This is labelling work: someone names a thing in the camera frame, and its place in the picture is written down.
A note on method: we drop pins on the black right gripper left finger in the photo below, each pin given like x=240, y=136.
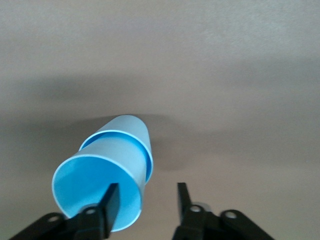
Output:
x=90, y=222

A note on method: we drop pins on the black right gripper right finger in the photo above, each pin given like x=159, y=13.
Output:
x=197, y=225

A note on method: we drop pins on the blue plastic cup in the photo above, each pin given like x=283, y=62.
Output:
x=82, y=180
x=130, y=125

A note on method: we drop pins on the brown table cloth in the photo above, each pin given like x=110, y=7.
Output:
x=160, y=50

